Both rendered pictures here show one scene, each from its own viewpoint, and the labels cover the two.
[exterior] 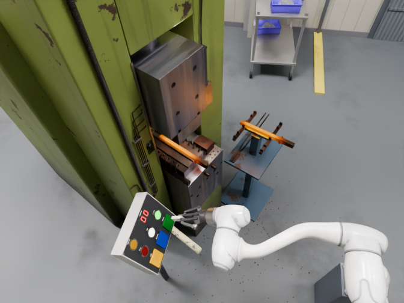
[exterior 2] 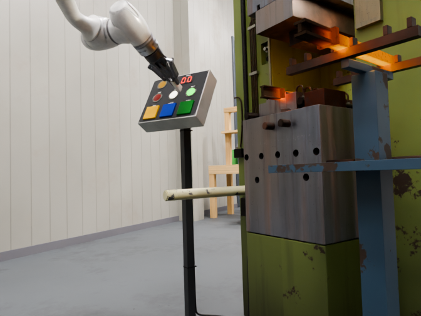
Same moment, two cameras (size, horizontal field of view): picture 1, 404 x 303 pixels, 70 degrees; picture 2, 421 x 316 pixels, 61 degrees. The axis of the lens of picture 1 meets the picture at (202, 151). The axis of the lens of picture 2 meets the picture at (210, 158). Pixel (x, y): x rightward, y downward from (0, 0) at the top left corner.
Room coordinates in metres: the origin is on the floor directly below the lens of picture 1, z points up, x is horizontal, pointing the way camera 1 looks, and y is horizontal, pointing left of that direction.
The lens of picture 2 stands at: (1.13, -1.32, 0.70)
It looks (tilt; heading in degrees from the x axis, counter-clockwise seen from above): 3 degrees up; 104
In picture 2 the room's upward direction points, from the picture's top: 2 degrees counter-clockwise
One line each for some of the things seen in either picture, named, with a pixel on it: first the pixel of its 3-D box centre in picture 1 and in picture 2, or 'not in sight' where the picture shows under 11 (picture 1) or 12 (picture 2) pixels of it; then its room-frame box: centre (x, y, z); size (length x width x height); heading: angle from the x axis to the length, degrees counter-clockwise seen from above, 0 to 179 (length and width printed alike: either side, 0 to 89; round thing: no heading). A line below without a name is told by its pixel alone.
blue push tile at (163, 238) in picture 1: (162, 240); (168, 110); (0.55, 0.25, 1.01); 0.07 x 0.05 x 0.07; 163
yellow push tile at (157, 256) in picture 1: (156, 258); (151, 113); (0.46, 0.28, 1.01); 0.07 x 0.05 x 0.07; 163
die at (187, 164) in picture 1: (171, 149); (312, 110); (1.20, 0.21, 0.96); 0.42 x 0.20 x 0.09; 48
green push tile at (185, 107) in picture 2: (168, 222); (185, 108); (0.65, 0.22, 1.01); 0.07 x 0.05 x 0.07; 163
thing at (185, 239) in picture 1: (175, 231); (208, 192); (0.75, 0.22, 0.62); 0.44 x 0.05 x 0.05; 48
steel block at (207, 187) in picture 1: (178, 165); (327, 172); (1.25, 0.19, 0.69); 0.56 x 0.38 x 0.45; 48
